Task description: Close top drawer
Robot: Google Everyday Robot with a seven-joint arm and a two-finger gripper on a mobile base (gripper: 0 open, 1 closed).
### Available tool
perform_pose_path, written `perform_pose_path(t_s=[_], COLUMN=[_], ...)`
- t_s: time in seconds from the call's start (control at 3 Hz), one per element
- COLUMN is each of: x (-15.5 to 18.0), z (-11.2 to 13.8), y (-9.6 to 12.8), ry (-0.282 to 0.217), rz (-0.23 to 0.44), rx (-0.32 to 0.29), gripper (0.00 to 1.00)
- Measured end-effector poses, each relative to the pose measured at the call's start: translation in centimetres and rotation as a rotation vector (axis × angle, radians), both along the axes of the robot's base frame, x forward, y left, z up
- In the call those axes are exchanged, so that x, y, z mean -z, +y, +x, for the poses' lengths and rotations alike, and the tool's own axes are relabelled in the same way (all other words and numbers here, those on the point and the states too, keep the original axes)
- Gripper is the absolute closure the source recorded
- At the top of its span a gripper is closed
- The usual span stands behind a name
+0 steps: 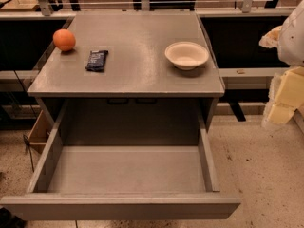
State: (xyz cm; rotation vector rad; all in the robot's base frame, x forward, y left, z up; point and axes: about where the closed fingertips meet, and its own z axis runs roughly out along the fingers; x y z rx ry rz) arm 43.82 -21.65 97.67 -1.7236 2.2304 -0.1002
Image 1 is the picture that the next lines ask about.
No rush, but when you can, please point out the grey top drawer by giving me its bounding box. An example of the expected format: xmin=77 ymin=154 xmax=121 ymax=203
xmin=1 ymin=99 xmax=240 ymax=220

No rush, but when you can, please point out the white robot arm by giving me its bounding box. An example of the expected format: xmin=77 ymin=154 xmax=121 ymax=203
xmin=259 ymin=0 xmax=304 ymax=67

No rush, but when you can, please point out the grey drawer cabinet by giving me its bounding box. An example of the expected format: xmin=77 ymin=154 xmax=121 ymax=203
xmin=28 ymin=11 xmax=224 ymax=146

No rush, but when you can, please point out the white paper bowl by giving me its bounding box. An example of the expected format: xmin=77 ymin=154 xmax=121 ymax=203
xmin=164 ymin=42 xmax=209 ymax=70

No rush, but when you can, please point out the dark blue snack packet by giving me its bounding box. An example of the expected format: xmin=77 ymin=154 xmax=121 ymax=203
xmin=85 ymin=50 xmax=108 ymax=72

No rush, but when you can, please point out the orange fruit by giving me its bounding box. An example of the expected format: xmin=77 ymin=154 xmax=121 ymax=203
xmin=53 ymin=29 xmax=76 ymax=51

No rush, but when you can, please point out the cardboard box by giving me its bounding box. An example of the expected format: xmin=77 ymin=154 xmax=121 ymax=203
xmin=28 ymin=111 xmax=52 ymax=154

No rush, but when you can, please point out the black shoe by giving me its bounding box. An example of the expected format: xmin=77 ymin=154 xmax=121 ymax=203
xmin=0 ymin=208 xmax=26 ymax=228

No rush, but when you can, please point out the black floor cable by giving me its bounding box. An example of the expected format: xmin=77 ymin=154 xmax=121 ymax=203
xmin=22 ymin=134 xmax=36 ymax=173

